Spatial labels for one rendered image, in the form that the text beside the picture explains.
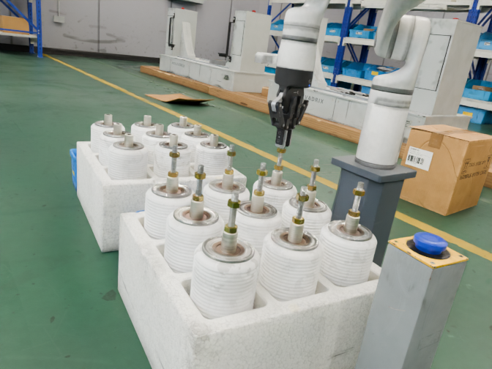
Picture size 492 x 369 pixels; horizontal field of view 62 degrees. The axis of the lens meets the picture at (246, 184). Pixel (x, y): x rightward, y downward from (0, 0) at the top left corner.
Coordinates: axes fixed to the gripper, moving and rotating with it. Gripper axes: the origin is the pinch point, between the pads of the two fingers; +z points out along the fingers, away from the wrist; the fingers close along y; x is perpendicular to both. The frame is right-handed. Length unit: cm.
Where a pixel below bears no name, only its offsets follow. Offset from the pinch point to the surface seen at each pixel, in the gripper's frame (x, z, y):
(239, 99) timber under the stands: 175, 32, 228
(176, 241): -0.7, 13.3, -31.3
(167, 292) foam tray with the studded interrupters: -5.4, 17.6, -37.4
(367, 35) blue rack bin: 178, -47, 519
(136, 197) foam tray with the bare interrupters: 31.8, 21.2, -11.2
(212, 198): 5.0, 11.7, -15.6
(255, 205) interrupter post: -5.7, 9.1, -17.0
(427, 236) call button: -34.5, 2.5, -21.2
